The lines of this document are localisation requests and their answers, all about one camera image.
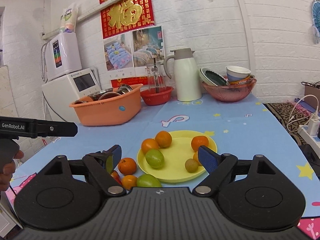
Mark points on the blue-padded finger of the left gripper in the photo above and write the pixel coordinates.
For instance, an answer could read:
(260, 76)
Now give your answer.
(46, 128)

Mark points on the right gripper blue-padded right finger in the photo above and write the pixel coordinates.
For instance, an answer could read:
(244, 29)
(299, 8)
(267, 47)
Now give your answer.
(219, 168)

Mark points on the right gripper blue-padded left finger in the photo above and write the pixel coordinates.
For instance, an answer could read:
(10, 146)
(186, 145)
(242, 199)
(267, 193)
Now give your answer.
(99, 166)

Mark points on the large orange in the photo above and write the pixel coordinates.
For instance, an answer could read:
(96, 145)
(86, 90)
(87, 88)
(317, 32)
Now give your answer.
(127, 166)

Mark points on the small orange front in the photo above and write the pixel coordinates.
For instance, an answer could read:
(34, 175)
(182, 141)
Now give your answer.
(195, 157)

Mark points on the small orange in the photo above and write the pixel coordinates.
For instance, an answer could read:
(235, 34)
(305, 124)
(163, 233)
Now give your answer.
(149, 144)
(195, 157)

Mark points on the green tomato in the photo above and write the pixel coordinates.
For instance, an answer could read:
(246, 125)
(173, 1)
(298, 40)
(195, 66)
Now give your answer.
(154, 158)
(147, 180)

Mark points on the person's left hand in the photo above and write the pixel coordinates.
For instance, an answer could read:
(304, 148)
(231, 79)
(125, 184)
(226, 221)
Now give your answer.
(8, 171)

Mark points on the white countertop appliance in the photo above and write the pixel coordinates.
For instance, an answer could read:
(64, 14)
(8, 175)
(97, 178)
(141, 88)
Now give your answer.
(61, 92)

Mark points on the yellow plastic plate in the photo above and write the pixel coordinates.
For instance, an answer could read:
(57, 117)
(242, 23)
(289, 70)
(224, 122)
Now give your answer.
(173, 170)

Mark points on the blue patterned tablecloth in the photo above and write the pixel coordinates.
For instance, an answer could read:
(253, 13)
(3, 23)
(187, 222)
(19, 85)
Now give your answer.
(273, 193)

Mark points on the orange plastic basin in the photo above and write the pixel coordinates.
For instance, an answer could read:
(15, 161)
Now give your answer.
(109, 112)

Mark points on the metal bowls in basin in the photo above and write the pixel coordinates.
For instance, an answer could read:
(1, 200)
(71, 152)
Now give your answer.
(105, 94)

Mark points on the pink glass bowl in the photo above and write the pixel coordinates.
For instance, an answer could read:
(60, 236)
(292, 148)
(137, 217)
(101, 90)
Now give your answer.
(230, 93)

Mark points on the white water purifier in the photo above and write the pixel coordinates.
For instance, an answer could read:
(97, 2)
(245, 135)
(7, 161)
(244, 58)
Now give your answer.
(61, 56)

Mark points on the small red plastic basket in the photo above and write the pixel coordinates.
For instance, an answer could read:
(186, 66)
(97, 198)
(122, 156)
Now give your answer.
(151, 98)

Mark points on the green white tilted dish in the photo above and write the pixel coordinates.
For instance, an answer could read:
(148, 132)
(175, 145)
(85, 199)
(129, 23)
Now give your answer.
(211, 78)

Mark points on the white thermos jug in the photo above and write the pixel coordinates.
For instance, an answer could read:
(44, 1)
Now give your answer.
(186, 74)

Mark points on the white blue stacked bowl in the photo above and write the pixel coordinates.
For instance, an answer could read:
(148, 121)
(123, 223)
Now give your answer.
(236, 73)

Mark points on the white power strip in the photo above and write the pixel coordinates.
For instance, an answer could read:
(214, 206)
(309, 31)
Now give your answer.
(312, 140)

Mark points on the clear glass jar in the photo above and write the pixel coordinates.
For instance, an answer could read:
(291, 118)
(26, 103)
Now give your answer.
(156, 83)

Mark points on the white phone charger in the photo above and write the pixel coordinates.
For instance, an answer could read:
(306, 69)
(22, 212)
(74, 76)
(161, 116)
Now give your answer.
(313, 127)

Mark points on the bedding calendar poster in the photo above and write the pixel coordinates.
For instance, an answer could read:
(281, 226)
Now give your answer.
(129, 56)

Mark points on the blue round fan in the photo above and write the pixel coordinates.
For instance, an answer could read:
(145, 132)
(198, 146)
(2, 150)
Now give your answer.
(315, 19)

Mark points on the red fu wall hanging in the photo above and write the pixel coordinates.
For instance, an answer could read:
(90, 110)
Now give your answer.
(126, 15)

